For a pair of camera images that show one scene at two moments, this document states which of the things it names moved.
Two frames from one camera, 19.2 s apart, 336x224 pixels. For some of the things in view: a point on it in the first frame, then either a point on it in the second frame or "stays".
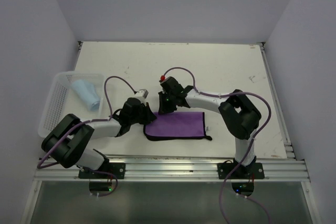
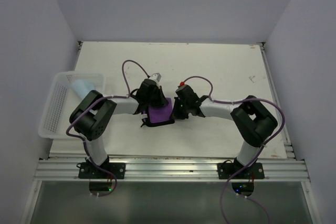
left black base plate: (117, 169) stays
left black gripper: (149, 117) → (161, 101)
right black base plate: (253, 171) stays
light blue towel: (88, 93) stays
